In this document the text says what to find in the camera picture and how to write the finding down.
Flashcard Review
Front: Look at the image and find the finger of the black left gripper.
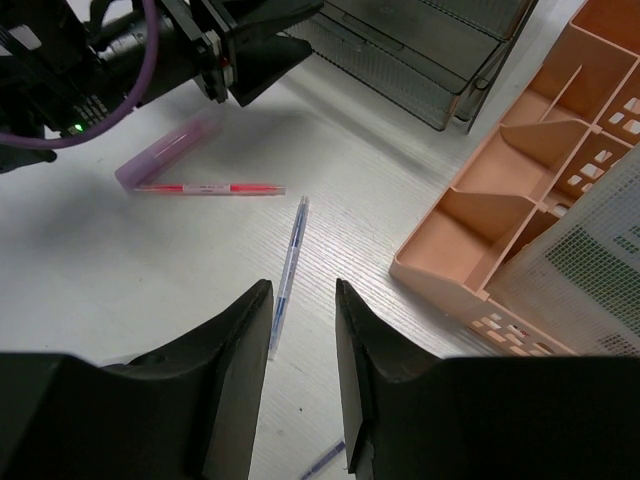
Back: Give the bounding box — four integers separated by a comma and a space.
229, 35, 311, 107
212, 0, 324, 45

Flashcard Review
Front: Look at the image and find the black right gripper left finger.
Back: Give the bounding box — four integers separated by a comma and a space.
1, 280, 274, 479

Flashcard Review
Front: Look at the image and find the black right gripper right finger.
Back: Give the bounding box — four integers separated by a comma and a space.
335, 280, 639, 479

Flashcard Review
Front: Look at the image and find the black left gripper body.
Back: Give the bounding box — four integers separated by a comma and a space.
89, 0, 236, 106

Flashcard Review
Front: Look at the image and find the purple highlighter marker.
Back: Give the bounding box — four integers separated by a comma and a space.
114, 115, 221, 190

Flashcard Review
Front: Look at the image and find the red clear pen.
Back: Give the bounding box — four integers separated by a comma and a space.
133, 183, 286, 196

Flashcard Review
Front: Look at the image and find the clear acrylic drawer cabinet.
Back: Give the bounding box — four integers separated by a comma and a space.
286, 0, 536, 131

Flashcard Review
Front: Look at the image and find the mesh document pouch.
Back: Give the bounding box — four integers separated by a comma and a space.
488, 148, 639, 356

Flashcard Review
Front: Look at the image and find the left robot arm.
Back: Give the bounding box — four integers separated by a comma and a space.
1, 1, 322, 173

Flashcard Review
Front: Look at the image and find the orange plastic file organizer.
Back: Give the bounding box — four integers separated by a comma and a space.
390, 1, 639, 356

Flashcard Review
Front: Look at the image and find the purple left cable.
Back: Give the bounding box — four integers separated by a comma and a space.
0, 0, 161, 150

